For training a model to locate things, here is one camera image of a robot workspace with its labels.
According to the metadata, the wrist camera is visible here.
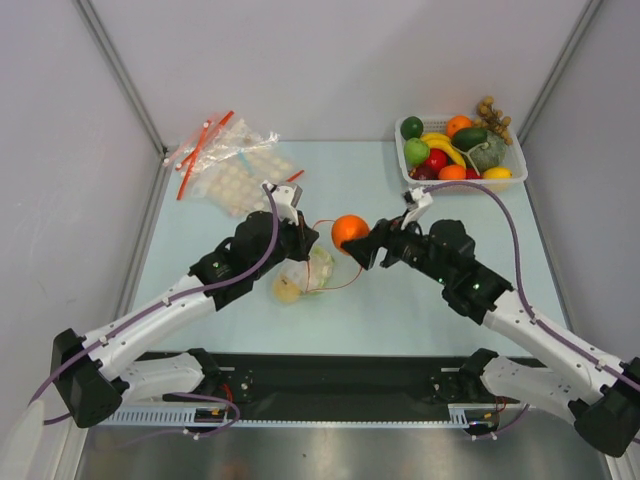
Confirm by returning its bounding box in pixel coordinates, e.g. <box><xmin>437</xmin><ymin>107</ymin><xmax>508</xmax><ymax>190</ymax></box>
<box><xmin>262</xmin><ymin>181</ymin><xmax>303</xmax><ymax>225</ymax></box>
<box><xmin>401</xmin><ymin>187</ymin><xmax>433</xmax><ymax>230</ymax></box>

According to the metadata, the aluminium frame post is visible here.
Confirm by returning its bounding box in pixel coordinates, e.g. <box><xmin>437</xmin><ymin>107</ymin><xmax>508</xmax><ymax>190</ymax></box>
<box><xmin>73</xmin><ymin>0</ymin><xmax>169</xmax><ymax>155</ymax></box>
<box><xmin>514</xmin><ymin>0</ymin><xmax>606</xmax><ymax>149</ymax></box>

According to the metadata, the yellow banana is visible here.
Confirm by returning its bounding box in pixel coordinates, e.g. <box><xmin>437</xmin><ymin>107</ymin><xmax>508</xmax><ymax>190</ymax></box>
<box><xmin>420</xmin><ymin>132</ymin><xmax>466</xmax><ymax>167</ymax></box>

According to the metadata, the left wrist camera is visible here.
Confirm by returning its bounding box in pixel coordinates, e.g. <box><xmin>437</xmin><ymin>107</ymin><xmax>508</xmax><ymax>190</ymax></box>
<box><xmin>262</xmin><ymin>181</ymin><xmax>303</xmax><ymax>225</ymax></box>

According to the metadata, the dark green avocado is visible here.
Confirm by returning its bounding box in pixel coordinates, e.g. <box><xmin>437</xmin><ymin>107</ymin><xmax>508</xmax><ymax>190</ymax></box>
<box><xmin>451</xmin><ymin>127</ymin><xmax>488</xmax><ymax>152</ymax></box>

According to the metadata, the light green guava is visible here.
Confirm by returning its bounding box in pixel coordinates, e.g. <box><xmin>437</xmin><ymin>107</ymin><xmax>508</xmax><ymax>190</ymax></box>
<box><xmin>404</xmin><ymin>138</ymin><xmax>430</xmax><ymax>167</ymax></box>

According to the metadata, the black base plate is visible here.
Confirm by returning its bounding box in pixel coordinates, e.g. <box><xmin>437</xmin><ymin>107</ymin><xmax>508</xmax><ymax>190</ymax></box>
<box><xmin>124</xmin><ymin>351</ymin><xmax>506</xmax><ymax>422</ymax></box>

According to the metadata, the dark green lime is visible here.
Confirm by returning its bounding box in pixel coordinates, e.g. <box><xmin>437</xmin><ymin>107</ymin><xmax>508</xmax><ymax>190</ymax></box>
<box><xmin>400</xmin><ymin>116</ymin><xmax>424</xmax><ymax>141</ymax></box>

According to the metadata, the orange tangerine back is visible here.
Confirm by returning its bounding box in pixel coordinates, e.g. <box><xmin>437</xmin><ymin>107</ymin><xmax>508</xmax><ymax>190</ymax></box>
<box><xmin>445</xmin><ymin>115</ymin><xmax>473</xmax><ymax>138</ymax></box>

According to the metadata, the yellow pear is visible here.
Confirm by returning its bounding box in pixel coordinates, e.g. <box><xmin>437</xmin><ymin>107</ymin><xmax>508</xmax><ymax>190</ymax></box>
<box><xmin>272</xmin><ymin>277</ymin><xmax>302</xmax><ymax>304</ymax></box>

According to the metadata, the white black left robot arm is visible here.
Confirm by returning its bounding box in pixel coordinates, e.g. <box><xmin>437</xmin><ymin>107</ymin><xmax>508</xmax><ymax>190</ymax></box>
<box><xmin>51</xmin><ymin>211</ymin><xmax>319</xmax><ymax>428</ymax></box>

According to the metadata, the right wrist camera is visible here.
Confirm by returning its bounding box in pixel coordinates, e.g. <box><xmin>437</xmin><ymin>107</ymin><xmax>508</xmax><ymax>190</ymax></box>
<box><xmin>401</xmin><ymin>187</ymin><xmax>433</xmax><ymax>230</ymax></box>

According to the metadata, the white cable duct left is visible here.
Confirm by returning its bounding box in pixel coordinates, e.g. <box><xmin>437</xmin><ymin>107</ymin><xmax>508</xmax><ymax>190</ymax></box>
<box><xmin>107</xmin><ymin>404</ymin><xmax>236</xmax><ymax>427</ymax></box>

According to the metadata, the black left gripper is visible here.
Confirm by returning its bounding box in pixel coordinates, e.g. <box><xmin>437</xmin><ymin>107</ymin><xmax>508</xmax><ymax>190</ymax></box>
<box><xmin>250</xmin><ymin>209</ymin><xmax>318</xmax><ymax>279</ymax></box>

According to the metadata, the dark red fruit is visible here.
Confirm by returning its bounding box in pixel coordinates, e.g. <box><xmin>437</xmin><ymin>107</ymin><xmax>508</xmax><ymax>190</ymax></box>
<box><xmin>409</xmin><ymin>165</ymin><xmax>437</xmax><ymax>181</ymax></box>

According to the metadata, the aluminium frame post right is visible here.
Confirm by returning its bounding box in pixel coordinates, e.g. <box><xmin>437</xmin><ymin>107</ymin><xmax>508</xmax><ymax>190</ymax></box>
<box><xmin>514</xmin><ymin>0</ymin><xmax>606</xmax><ymax>149</ymax></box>

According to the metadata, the white cable duct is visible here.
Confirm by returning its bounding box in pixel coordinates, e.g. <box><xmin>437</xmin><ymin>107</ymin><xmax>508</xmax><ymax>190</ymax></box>
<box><xmin>107</xmin><ymin>404</ymin><xmax>236</xmax><ymax>427</ymax></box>
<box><xmin>448</xmin><ymin>404</ymin><xmax>505</xmax><ymax>430</ymax></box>

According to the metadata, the white cauliflower with leaves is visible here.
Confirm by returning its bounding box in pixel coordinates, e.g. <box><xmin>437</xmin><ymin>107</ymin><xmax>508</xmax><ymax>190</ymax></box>
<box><xmin>302</xmin><ymin>246</ymin><xmax>334</xmax><ymax>294</ymax></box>

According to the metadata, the small orange tangerine front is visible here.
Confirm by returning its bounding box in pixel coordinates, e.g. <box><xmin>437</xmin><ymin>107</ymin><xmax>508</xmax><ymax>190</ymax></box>
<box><xmin>438</xmin><ymin>165</ymin><xmax>467</xmax><ymax>181</ymax></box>

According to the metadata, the yellow lemon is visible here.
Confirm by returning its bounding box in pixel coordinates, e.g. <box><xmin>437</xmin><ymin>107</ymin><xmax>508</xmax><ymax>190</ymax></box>
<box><xmin>482</xmin><ymin>166</ymin><xmax>513</xmax><ymax>180</ymax></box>

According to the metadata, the pile of zip bags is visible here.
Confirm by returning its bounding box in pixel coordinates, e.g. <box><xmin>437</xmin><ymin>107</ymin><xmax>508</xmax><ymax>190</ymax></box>
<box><xmin>163</xmin><ymin>110</ymin><xmax>303</xmax><ymax>216</ymax></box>

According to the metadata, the aluminium frame post left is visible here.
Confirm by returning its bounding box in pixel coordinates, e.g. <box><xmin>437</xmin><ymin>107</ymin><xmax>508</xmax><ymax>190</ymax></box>
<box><xmin>73</xmin><ymin>0</ymin><xmax>169</xmax><ymax>155</ymax></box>

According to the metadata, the brown longan bunch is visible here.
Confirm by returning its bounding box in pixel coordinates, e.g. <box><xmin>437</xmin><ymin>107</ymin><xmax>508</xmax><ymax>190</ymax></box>
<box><xmin>473</xmin><ymin>96</ymin><xmax>513</xmax><ymax>145</ymax></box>

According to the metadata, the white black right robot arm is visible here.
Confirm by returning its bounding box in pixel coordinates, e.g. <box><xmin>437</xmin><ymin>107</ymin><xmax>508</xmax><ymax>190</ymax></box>
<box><xmin>341</xmin><ymin>219</ymin><xmax>639</xmax><ymax>458</ymax></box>

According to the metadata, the green netted melon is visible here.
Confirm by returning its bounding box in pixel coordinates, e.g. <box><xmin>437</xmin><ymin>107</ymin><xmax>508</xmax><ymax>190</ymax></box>
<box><xmin>467</xmin><ymin>131</ymin><xmax>508</xmax><ymax>174</ymax></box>

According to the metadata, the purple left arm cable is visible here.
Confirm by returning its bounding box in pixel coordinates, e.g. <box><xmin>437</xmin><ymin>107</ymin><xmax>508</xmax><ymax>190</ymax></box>
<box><xmin>27</xmin><ymin>184</ymin><xmax>281</xmax><ymax>441</ymax></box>

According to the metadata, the clear zip top bag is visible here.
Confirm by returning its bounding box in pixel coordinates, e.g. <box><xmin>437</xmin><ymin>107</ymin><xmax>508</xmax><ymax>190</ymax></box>
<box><xmin>272</xmin><ymin>214</ymin><xmax>370</xmax><ymax>305</ymax></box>

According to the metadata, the white cable duct right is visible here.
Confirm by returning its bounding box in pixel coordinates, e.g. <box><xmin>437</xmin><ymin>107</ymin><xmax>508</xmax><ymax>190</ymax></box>
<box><xmin>448</xmin><ymin>404</ymin><xmax>505</xmax><ymax>430</ymax></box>

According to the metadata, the white plastic fruit basket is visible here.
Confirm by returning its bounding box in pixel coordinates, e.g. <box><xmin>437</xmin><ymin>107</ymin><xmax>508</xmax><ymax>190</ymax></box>
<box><xmin>395</xmin><ymin>114</ymin><xmax>528</xmax><ymax>192</ymax></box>

